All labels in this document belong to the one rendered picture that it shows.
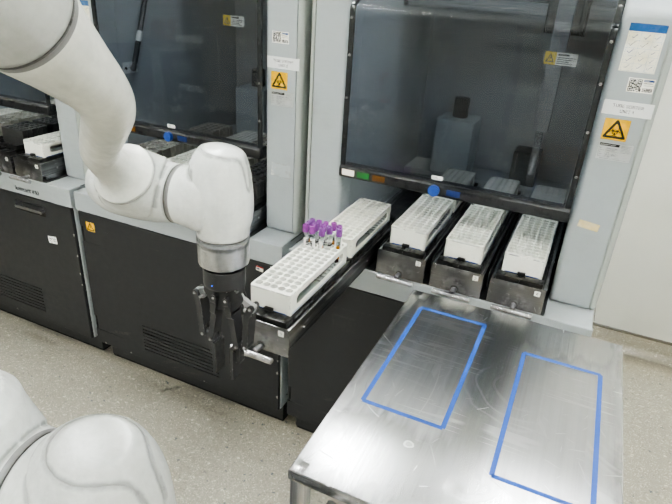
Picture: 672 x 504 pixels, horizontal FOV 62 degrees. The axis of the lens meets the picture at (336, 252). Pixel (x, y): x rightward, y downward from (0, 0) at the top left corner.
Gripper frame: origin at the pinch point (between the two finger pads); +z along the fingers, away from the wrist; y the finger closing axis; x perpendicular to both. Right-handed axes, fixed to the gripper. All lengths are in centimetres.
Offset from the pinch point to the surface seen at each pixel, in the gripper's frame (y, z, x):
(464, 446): -46.6, -2.3, 3.3
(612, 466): -68, -2, -4
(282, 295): -3.0, -6.8, -15.7
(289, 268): 1.2, -7.2, -26.3
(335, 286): -6.7, -0.7, -34.8
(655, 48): -61, -58, -66
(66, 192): 108, 6, -58
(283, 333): -5.4, -0.2, -12.3
